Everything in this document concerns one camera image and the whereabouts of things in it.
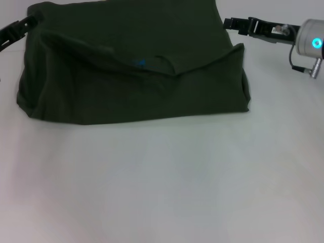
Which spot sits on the dark green FREE! T-shirt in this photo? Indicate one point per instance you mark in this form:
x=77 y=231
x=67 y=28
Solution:
x=126 y=76

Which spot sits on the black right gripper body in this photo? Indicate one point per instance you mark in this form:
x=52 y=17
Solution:
x=268 y=31

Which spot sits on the silver round connector plug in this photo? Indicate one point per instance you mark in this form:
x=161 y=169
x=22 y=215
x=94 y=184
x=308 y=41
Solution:
x=282 y=28

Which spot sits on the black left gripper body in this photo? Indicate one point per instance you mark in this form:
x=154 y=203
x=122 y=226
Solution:
x=3 y=35

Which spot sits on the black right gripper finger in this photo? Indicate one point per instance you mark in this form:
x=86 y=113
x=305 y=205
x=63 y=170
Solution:
x=235 y=23
x=244 y=32

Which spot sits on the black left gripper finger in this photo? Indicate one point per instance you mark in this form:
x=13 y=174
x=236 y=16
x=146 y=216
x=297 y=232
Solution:
x=17 y=34
x=24 y=21

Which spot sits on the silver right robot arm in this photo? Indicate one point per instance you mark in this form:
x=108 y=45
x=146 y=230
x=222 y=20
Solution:
x=312 y=38

